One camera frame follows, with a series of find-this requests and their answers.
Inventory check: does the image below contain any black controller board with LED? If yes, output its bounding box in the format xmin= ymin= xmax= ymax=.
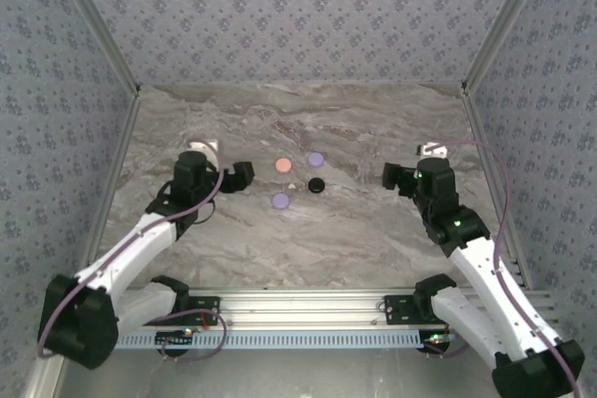
xmin=419 ymin=330 xmax=457 ymax=358
xmin=155 ymin=329 xmax=196 ymax=358

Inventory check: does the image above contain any grey metal lower panel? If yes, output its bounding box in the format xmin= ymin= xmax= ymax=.
xmin=27 ymin=327 xmax=577 ymax=398

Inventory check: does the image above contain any left gripper thin black cable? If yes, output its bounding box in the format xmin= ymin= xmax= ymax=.
xmin=192 ymin=199 xmax=217 ymax=226

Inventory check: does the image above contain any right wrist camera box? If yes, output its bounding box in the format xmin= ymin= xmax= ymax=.
xmin=414 ymin=142 xmax=449 ymax=160

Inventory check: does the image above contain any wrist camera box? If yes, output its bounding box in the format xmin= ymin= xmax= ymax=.
xmin=414 ymin=142 xmax=449 ymax=160
xmin=187 ymin=136 xmax=220 ymax=155

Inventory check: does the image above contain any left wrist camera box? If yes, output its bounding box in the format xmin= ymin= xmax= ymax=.
xmin=187 ymin=136 xmax=220 ymax=155

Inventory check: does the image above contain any aluminium table side rail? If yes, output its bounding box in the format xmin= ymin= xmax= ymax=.
xmin=69 ymin=88 xmax=144 ymax=295
xmin=459 ymin=85 xmax=535 ymax=292

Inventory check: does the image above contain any wide aluminium base rail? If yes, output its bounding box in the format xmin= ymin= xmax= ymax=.
xmin=49 ymin=288 xmax=560 ymax=328

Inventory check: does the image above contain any light blue slotted cable duct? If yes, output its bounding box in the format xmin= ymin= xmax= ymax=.
xmin=114 ymin=328 xmax=428 ymax=351

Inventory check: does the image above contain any aluminium corner post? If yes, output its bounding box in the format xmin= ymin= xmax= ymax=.
xmin=460 ymin=0 xmax=559 ymax=94
xmin=46 ymin=0 xmax=142 ymax=94

